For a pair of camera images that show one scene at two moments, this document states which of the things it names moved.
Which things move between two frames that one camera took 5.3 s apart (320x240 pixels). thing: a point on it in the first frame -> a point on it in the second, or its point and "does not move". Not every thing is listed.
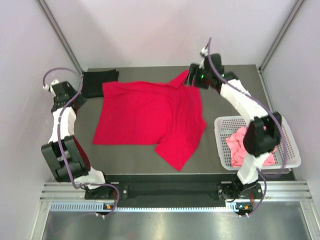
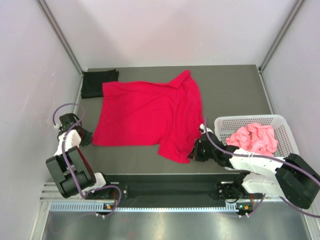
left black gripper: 81,100 -> 87,140
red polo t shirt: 168,115 does not move
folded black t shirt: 93,80 does not move
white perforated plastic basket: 225,126 does not move
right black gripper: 194,70 -> 195,154
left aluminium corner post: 61,35 does not move
